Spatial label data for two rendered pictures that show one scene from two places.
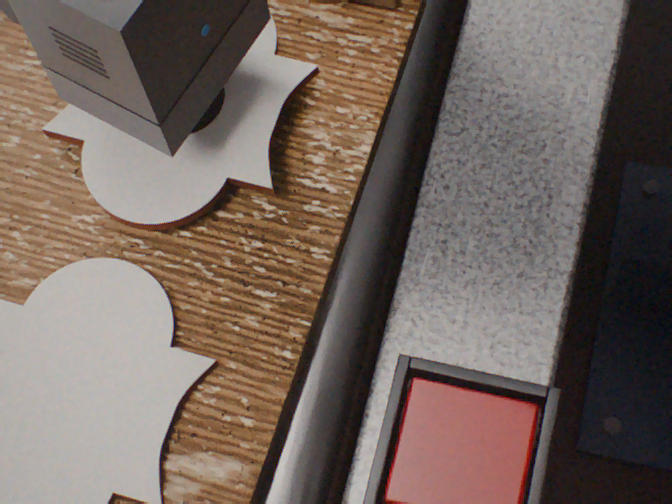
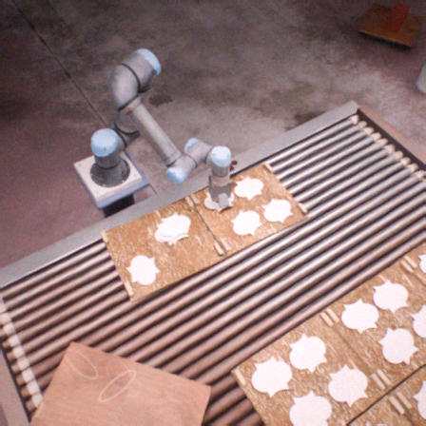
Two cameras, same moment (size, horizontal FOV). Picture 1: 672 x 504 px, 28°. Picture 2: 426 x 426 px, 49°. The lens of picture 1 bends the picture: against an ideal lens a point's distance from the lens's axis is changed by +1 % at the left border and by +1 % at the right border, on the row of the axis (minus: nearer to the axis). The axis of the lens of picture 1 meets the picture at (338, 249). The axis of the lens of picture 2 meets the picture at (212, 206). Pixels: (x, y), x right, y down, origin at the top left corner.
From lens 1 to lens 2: 1.90 m
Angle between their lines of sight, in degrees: 57
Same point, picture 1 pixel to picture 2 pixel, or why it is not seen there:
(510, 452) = not seen: hidden behind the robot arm
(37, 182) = (236, 206)
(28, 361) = (249, 192)
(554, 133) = (190, 182)
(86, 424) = (249, 184)
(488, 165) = (198, 183)
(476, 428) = not seen: hidden behind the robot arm
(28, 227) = (241, 203)
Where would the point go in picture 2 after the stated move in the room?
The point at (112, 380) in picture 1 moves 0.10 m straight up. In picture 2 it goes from (244, 185) to (245, 171)
